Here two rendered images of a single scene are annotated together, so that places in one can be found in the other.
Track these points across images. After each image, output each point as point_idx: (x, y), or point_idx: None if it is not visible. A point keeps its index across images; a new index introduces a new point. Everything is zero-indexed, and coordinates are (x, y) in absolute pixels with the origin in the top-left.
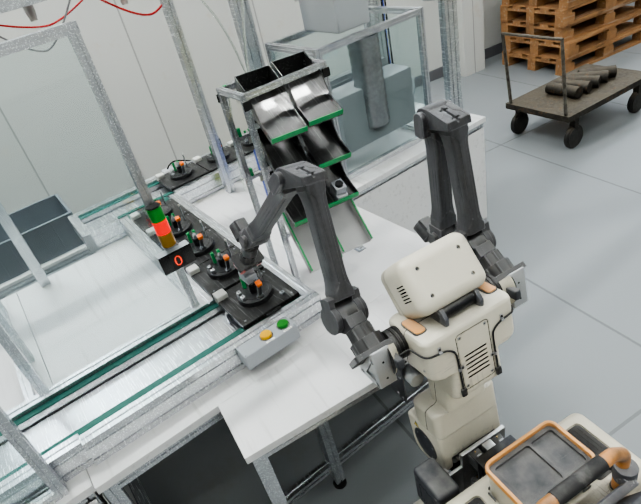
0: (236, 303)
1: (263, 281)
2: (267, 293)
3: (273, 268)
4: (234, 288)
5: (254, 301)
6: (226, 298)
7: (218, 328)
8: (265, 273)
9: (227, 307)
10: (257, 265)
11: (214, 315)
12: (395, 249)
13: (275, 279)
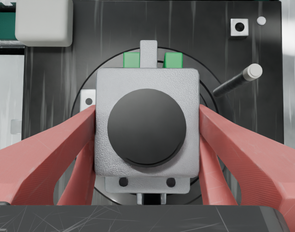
0: (70, 112)
1: (217, 106)
2: (183, 197)
3: None
4: (114, 18)
5: (114, 197)
6: (59, 49)
7: None
8: (258, 38)
9: (32, 103)
10: (248, 82)
11: (19, 48)
12: None
13: (265, 110)
